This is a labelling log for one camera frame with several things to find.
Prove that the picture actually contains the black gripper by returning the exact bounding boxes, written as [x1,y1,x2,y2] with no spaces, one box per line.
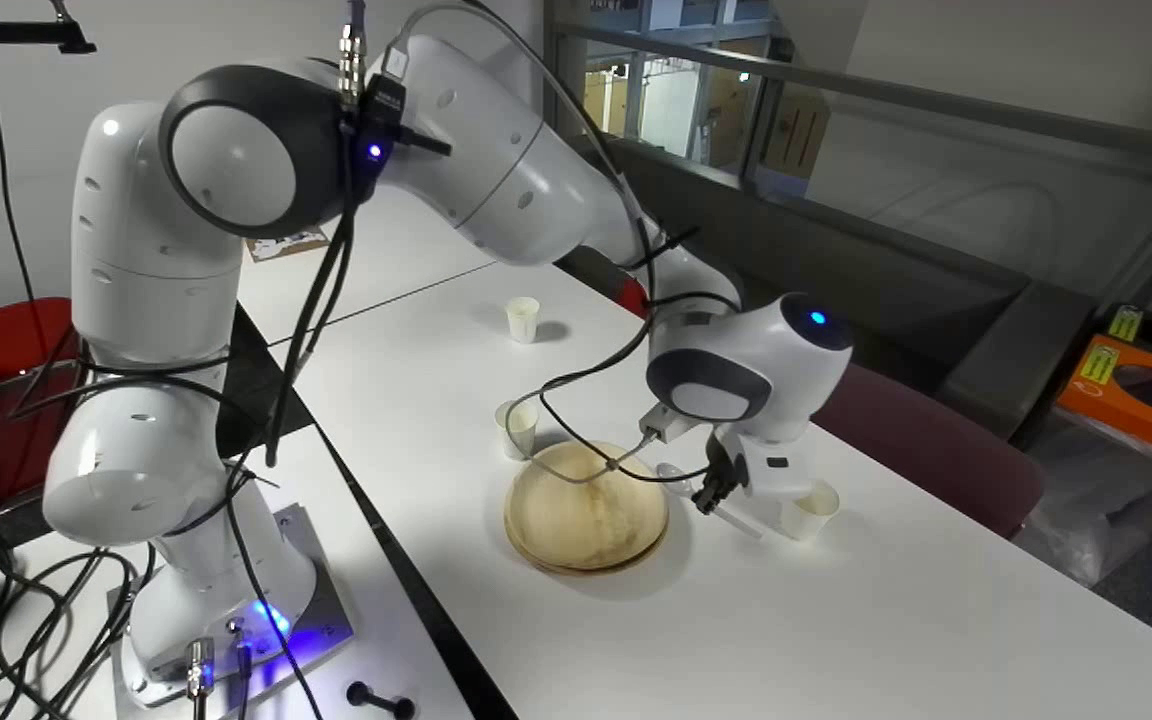
[692,441,746,514]

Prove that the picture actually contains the paper cup front left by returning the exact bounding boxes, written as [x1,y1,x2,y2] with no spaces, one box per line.
[785,484,840,540]

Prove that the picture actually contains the round wooden plate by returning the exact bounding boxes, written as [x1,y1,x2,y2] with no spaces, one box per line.
[504,441,669,571]

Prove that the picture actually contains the red chair behind robot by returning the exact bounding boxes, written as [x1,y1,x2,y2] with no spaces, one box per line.
[0,298,79,507]

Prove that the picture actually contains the paper cup near plate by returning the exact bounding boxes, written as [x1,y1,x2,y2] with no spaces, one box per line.
[499,403,539,460]

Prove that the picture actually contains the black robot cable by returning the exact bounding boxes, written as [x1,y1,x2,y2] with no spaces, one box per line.
[520,223,746,488]

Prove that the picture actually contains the black dumbbell shaped tool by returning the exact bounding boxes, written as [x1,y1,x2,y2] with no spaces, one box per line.
[343,680,414,720]

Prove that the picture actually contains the paper cup far side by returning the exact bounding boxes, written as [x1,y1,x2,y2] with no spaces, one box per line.
[504,298,539,343]

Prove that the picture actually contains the dark grey sofa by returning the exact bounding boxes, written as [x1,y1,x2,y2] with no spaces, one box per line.
[608,140,1092,446]

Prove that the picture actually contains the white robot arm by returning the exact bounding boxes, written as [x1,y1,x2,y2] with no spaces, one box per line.
[45,38,853,680]

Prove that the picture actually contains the maroon chair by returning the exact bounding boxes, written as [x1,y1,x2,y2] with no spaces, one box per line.
[814,366,1043,536]

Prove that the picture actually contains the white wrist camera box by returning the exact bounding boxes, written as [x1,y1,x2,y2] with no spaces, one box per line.
[744,446,808,497]

